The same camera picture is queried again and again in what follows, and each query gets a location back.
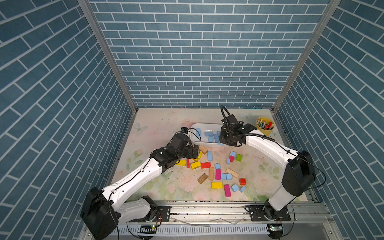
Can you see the aluminium mounting rail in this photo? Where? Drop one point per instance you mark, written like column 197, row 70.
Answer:
column 200, row 213

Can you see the yellow large block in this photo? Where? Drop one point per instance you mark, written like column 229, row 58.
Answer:
column 195, row 165

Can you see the magenta upright block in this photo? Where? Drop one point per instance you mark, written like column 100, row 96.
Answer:
column 218, row 174

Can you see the brown grained wooden block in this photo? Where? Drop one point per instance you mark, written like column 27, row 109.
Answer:
column 202, row 178

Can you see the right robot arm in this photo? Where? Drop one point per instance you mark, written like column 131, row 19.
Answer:
column 299, row 168

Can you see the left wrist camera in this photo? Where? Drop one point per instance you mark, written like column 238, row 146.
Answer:
column 184, row 130

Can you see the blue thin block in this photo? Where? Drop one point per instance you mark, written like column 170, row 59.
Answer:
column 215, row 137

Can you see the tan wooden block upper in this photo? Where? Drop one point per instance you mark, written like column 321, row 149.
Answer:
column 203, row 149

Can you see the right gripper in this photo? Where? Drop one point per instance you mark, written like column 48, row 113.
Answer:
column 223, row 133

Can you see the magenta block bottom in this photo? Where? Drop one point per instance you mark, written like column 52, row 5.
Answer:
column 227, row 190

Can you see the green cube block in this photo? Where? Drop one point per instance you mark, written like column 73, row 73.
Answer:
column 239, row 158

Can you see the tan slanted wooden block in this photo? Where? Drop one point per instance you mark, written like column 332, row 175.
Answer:
column 232, row 172

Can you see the red cube block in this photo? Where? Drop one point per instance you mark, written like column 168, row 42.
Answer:
column 243, row 182

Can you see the white rectangular plastic tray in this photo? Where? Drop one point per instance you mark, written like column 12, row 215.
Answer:
column 203, row 141

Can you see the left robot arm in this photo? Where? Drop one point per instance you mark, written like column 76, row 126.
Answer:
column 132, row 183

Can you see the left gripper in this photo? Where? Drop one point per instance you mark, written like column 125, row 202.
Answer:
column 190, row 155

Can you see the yellow block bottom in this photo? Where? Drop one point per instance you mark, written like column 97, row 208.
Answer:
column 217, row 185

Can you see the tan upright wooden block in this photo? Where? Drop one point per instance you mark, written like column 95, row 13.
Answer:
column 211, row 173

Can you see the red long block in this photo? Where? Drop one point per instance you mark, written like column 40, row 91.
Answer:
column 206, row 165

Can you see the yellow flat block left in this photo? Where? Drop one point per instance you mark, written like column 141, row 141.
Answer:
column 182, row 163

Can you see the yellow pen holder cup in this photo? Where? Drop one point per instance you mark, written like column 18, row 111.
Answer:
column 265, row 125

